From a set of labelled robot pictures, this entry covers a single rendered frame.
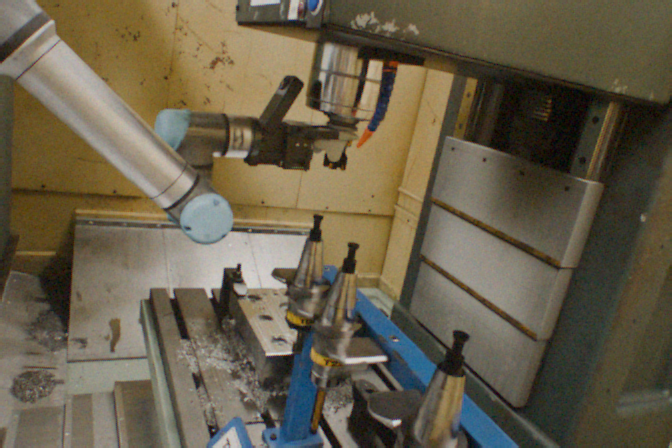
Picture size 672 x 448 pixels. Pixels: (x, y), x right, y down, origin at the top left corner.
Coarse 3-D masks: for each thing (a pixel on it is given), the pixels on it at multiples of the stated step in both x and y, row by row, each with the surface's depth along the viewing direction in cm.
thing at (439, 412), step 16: (432, 384) 48; (448, 384) 46; (432, 400) 47; (448, 400) 47; (416, 416) 49; (432, 416) 47; (448, 416) 47; (416, 432) 48; (432, 432) 47; (448, 432) 47
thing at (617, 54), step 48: (240, 0) 97; (288, 0) 74; (336, 0) 63; (384, 0) 65; (432, 0) 67; (480, 0) 70; (528, 0) 73; (576, 0) 76; (624, 0) 80; (384, 48) 78; (432, 48) 70; (480, 48) 72; (528, 48) 76; (576, 48) 79; (624, 48) 83; (576, 96) 109; (624, 96) 87
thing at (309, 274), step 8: (304, 248) 75; (312, 248) 75; (320, 248) 75; (304, 256) 75; (312, 256) 75; (320, 256) 75; (304, 264) 75; (312, 264) 75; (320, 264) 76; (296, 272) 77; (304, 272) 75; (312, 272) 75; (320, 272) 76; (296, 280) 76; (304, 280) 75; (312, 280) 75; (320, 280) 76; (312, 288) 76
